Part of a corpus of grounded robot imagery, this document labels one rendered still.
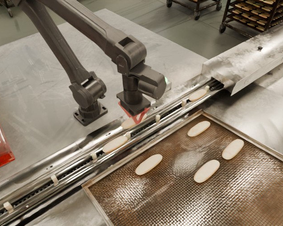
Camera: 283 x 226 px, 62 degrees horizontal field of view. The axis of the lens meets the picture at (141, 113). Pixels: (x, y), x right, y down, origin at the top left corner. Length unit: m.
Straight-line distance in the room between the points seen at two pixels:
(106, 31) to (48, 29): 0.26
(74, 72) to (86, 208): 0.44
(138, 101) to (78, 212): 0.35
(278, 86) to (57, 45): 0.98
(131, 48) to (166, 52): 0.73
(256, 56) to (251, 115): 0.31
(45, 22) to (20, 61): 0.59
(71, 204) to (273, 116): 0.83
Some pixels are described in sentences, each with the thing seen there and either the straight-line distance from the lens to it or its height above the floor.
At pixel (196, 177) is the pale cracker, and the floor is 0.93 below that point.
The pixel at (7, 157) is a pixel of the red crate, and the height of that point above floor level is 0.85.
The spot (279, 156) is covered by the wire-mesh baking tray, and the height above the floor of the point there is 0.94.
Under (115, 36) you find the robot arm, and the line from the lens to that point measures 0.64.
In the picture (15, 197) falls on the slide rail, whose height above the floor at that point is 0.85.
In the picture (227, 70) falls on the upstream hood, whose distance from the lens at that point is 1.10.
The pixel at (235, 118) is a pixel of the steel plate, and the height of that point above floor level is 0.82.
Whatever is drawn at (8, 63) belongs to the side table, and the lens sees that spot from 1.42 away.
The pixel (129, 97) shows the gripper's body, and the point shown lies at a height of 1.06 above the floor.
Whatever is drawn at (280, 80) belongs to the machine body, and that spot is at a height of 0.82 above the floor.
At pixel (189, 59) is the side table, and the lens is 1.31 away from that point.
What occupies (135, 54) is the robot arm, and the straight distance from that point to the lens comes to 0.61.
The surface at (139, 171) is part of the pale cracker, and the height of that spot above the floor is 0.91.
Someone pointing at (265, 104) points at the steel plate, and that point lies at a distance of 1.15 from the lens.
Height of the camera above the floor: 1.53
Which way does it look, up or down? 46 degrees down
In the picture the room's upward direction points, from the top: straight up
